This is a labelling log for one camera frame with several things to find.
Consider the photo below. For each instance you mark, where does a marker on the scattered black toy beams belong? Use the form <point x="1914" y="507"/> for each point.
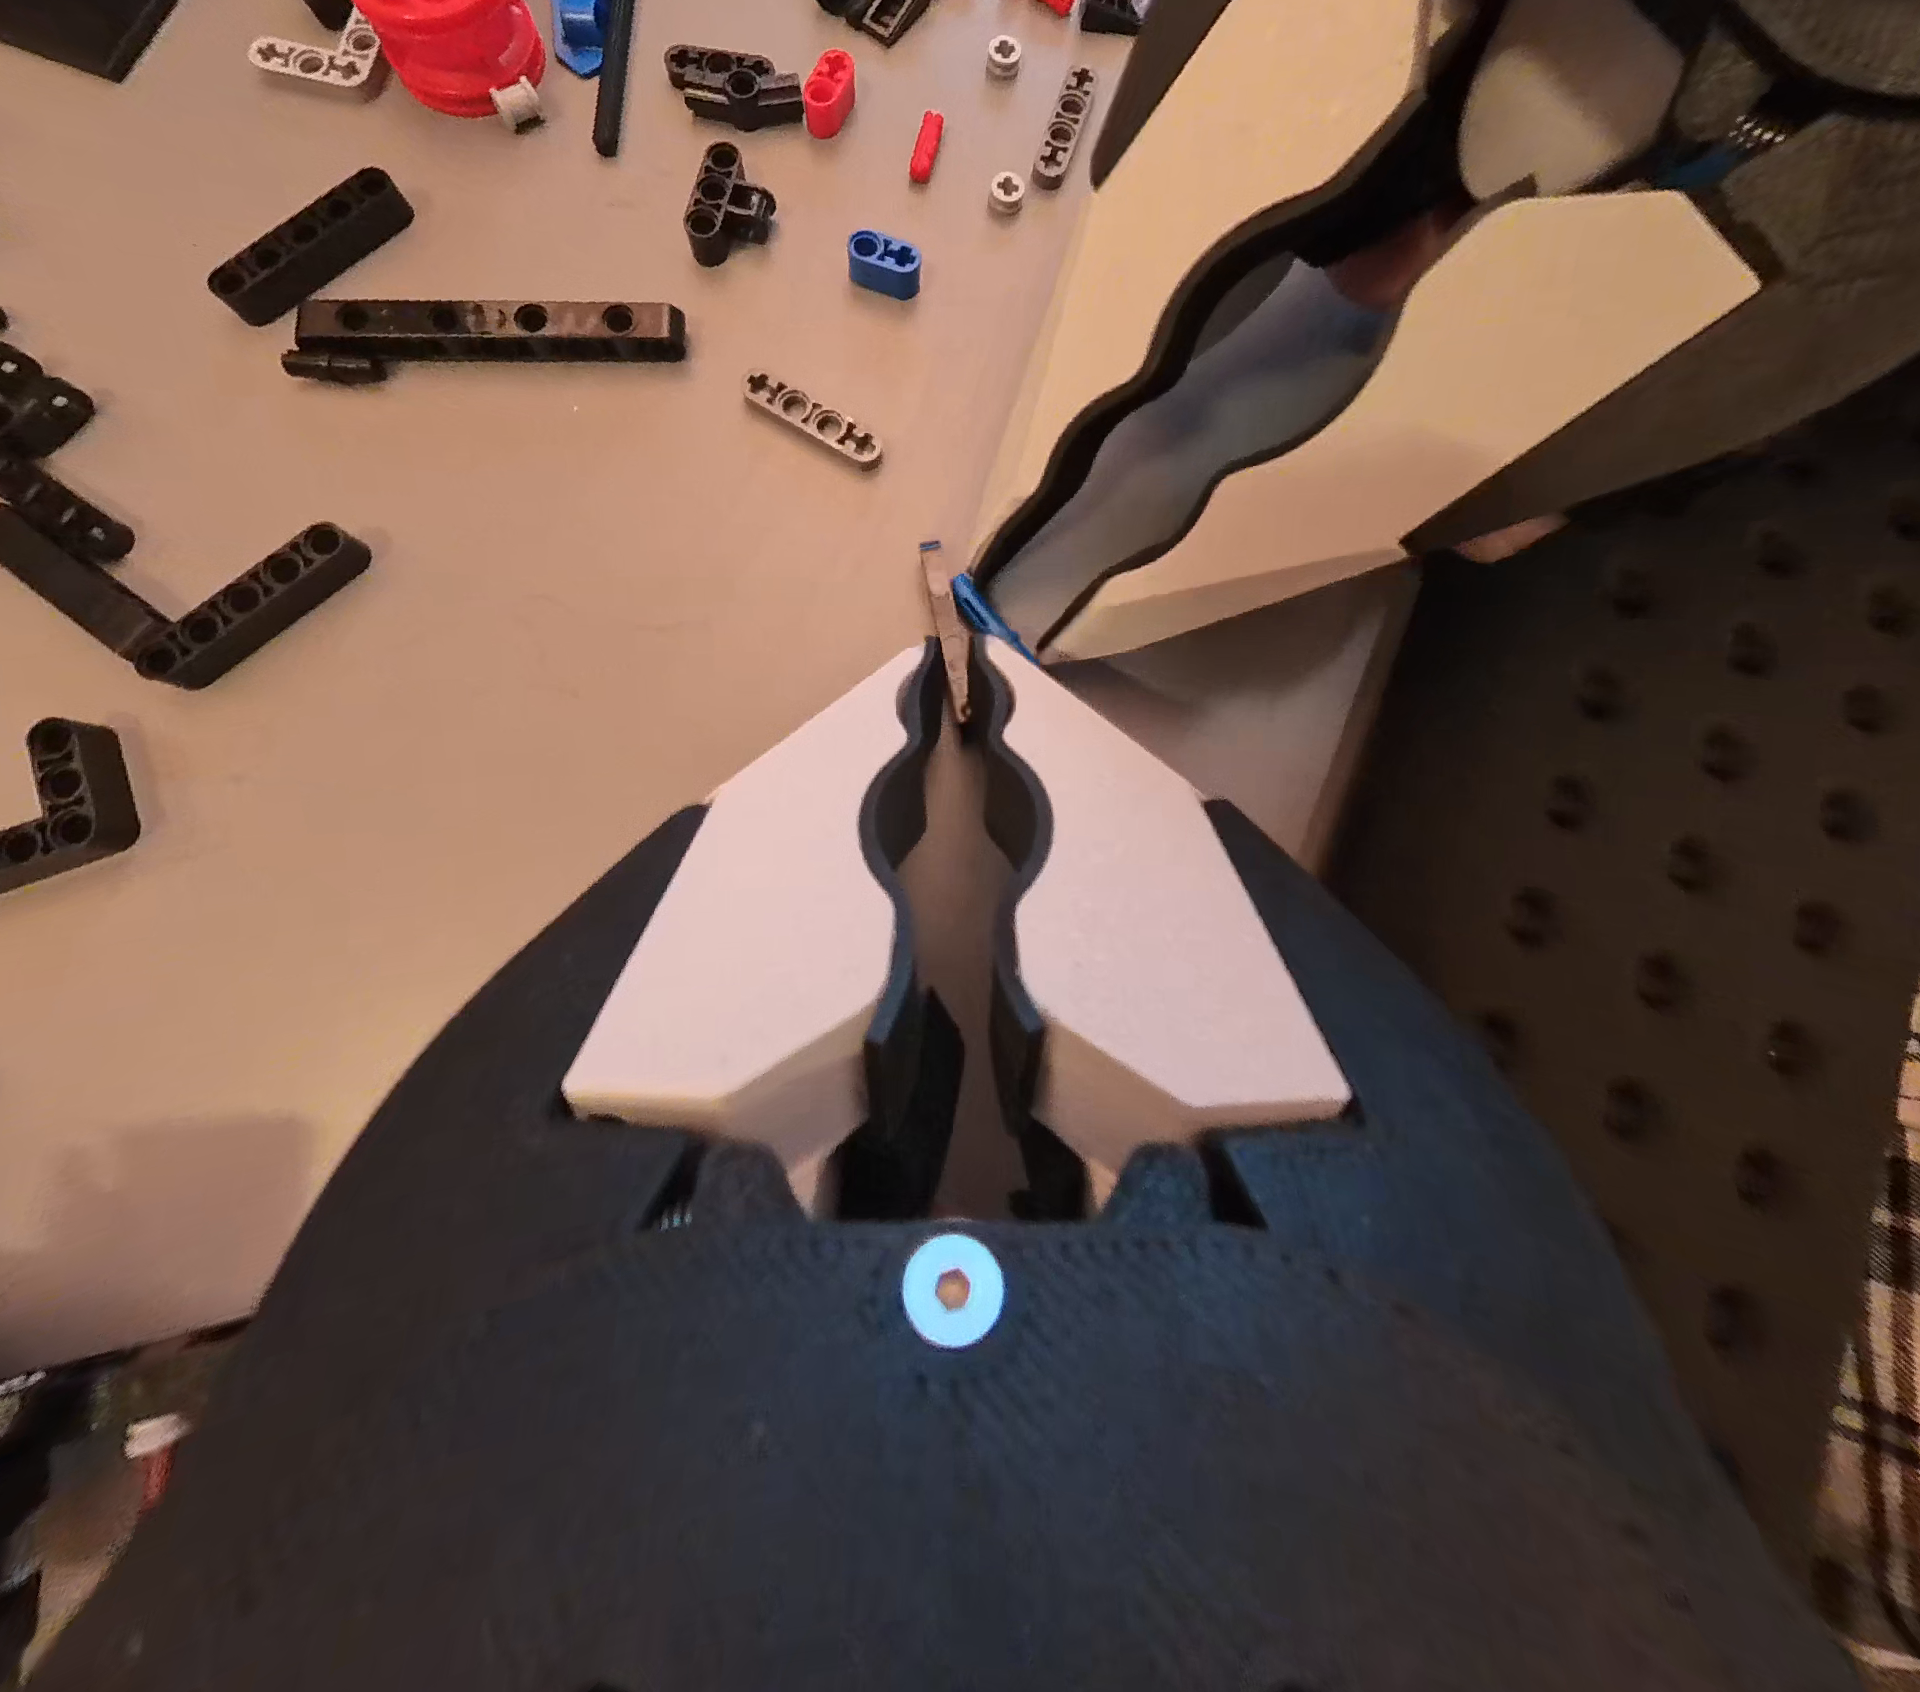
<point x="481" y="329"/>

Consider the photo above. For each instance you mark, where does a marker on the grey desk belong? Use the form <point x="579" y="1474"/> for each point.
<point x="601" y="673"/>

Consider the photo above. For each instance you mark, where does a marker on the grey small connector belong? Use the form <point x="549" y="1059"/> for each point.
<point x="810" y="422"/>

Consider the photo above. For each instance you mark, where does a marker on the blue small connector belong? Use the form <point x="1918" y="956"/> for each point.
<point x="883" y="266"/>

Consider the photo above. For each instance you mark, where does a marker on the person's right hand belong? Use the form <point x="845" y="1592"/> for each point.
<point x="1508" y="537"/>

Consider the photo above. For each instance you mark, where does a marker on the light grey angled beam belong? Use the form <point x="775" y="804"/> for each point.
<point x="308" y="57"/>

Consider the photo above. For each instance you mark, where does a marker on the grey thin beam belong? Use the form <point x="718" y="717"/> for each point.
<point x="1065" y="127"/>

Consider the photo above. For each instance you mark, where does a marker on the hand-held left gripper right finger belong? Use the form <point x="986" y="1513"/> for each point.
<point x="1186" y="971"/>

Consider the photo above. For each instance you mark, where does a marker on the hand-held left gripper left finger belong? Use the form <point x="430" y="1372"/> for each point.
<point x="737" y="971"/>

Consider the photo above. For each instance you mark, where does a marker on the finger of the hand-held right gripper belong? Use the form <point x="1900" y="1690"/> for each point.
<point x="1244" y="102"/>
<point x="1499" y="372"/>

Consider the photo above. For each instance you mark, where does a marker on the red short beam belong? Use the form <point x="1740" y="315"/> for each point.
<point x="829" y="96"/>

